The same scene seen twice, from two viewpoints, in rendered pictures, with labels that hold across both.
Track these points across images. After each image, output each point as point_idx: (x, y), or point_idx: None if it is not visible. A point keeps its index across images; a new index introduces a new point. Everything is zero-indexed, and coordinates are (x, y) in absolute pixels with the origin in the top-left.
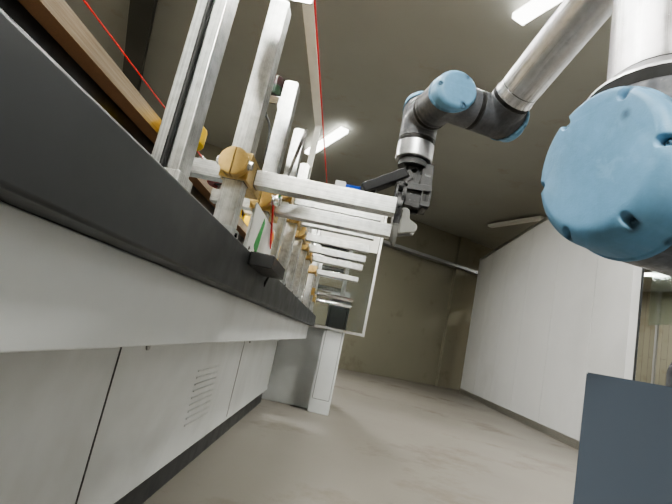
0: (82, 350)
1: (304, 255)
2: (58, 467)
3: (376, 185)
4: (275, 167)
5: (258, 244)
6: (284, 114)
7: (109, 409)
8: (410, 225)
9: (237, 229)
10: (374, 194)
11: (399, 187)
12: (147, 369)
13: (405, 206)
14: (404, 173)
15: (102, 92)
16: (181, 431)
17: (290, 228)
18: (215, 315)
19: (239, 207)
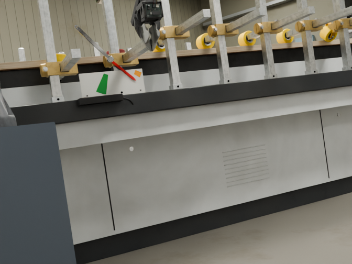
0: (70, 159)
1: (305, 34)
2: (86, 204)
3: (133, 19)
4: (108, 40)
5: (106, 88)
6: (103, 8)
7: (113, 180)
8: (146, 34)
9: (210, 54)
10: (68, 52)
11: (136, 13)
12: (140, 160)
13: (150, 20)
14: (136, 1)
15: (16, 70)
16: (226, 190)
17: (216, 40)
18: (86, 132)
19: (56, 86)
